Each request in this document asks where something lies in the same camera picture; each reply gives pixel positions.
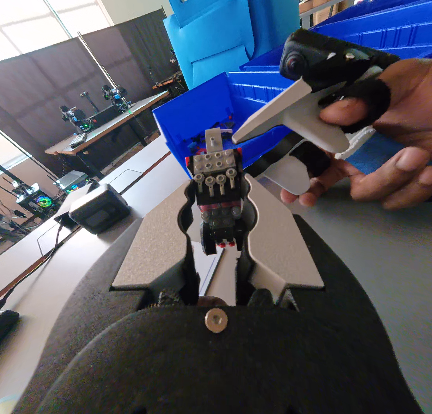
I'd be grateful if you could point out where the black flat object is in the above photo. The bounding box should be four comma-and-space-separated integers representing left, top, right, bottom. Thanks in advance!
0, 309, 21, 342

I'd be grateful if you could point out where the black device with green lights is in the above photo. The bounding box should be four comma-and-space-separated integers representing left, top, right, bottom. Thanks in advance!
101, 84, 128, 111

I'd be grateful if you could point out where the blue felt bag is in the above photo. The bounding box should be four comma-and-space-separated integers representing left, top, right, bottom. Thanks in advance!
163, 0, 302, 91

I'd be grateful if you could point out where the wooden background desk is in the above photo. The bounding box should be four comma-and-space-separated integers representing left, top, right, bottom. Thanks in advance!
45, 90, 170, 180

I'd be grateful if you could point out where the bright window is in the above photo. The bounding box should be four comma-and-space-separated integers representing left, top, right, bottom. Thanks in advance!
0, 0, 113, 61

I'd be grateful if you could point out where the blue plastic bin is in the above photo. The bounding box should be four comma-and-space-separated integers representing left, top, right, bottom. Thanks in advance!
151, 0, 432, 181

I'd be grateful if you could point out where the pile of loose toy bricks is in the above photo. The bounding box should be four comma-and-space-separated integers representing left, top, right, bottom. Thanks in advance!
184, 115, 238, 153

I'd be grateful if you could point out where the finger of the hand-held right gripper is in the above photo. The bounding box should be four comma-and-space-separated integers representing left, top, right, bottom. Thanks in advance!
232, 77, 350, 153
251, 133, 310, 196

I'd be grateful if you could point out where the grey desk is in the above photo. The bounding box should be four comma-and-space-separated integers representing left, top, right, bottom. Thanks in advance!
0, 134, 432, 414

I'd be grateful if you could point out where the person's right hand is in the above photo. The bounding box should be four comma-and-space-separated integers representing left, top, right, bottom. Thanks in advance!
280, 58, 432, 211

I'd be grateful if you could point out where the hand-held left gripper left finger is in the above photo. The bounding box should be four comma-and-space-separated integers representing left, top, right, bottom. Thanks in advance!
110, 180, 200, 291

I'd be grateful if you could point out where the brick instruction booklet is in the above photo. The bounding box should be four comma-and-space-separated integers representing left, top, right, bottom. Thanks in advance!
198, 248, 237, 306

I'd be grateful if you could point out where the wooden workbench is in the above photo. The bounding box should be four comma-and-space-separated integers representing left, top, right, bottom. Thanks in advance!
299, 0, 385, 29

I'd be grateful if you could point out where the toy brick vehicle model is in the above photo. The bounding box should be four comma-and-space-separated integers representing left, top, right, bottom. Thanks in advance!
185, 129, 246, 256

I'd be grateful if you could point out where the black curtain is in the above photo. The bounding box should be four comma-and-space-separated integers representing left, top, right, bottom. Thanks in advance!
0, 9, 181, 185

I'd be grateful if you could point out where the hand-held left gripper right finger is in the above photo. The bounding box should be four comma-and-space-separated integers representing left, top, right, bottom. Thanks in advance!
237, 174, 325, 306

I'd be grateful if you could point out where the black hard case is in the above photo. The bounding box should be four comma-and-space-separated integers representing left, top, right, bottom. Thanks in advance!
68, 183, 131, 235

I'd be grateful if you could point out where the computer case with rainbow fan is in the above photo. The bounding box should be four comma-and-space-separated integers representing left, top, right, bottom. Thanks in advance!
15, 183, 56, 220

